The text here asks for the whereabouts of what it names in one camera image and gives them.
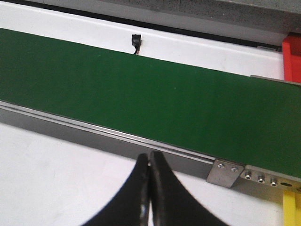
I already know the yellow plastic bin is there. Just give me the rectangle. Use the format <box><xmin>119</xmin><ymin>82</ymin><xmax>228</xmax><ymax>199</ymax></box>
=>
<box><xmin>283</xmin><ymin>190</ymin><xmax>301</xmax><ymax>226</ymax></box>

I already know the black photoelectric sensor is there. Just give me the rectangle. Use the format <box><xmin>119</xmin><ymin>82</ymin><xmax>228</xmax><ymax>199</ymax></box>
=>
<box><xmin>131</xmin><ymin>34</ymin><xmax>142</xmax><ymax>55</ymax></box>

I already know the green conveyor belt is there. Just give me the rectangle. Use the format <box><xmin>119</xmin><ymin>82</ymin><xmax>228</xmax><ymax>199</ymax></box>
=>
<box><xmin>0</xmin><ymin>29</ymin><xmax>301</xmax><ymax>177</ymax></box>

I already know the aluminium conveyor frame rail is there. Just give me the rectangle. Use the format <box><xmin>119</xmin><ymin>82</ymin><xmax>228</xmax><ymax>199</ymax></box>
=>
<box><xmin>0</xmin><ymin>74</ymin><xmax>301</xmax><ymax>205</ymax></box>

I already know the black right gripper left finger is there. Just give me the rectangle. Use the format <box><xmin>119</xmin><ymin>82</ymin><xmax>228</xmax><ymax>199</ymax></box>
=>
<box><xmin>84</xmin><ymin>153</ymin><xmax>150</xmax><ymax>226</ymax></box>

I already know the steel conveyor bracket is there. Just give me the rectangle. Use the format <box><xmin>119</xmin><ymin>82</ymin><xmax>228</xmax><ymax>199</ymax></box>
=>
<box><xmin>206</xmin><ymin>159</ymin><xmax>245</xmax><ymax>188</ymax></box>

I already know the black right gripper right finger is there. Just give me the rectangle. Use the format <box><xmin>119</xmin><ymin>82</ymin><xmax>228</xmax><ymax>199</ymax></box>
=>
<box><xmin>150</xmin><ymin>151</ymin><xmax>226</xmax><ymax>226</ymax></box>

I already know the red plastic bin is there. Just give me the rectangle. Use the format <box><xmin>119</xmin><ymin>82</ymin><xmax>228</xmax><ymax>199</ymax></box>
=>
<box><xmin>282</xmin><ymin>33</ymin><xmax>301</xmax><ymax>83</ymax></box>

